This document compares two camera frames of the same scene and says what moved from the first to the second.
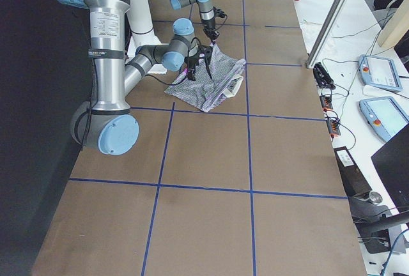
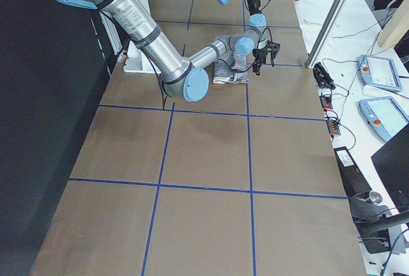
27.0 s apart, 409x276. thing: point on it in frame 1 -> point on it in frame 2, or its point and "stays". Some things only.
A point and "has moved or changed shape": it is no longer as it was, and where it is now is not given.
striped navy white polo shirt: x=206 y=91 has moved or changed shape
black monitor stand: x=381 y=230 stays
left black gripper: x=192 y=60 -> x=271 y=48
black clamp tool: x=323 y=77 stays
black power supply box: x=355 y=183 stays
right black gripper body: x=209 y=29 -> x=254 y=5
